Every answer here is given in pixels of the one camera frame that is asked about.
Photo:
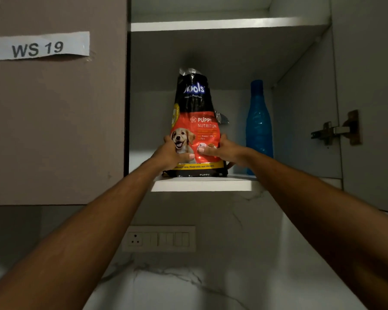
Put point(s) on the person's left hand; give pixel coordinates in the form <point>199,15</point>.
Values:
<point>168,156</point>

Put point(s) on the person's right hand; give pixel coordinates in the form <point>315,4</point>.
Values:
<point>229,151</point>

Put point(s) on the blue plastic water bottle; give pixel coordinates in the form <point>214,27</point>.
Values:
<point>258,125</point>

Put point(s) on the puppy food bag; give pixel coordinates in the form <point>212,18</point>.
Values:
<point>195,106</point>

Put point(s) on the brown wall cabinet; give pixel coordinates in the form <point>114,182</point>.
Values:
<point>51,125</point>

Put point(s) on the person's left forearm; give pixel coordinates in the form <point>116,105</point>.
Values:
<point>77,235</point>

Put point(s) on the person's right forearm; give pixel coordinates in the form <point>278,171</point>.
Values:
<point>326,216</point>

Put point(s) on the metal cabinet hinge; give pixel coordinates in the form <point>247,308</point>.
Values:
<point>336,129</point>

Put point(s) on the white paper label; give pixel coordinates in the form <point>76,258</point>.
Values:
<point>38,46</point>

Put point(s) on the white wall switch board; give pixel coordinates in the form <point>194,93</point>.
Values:
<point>158,238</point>

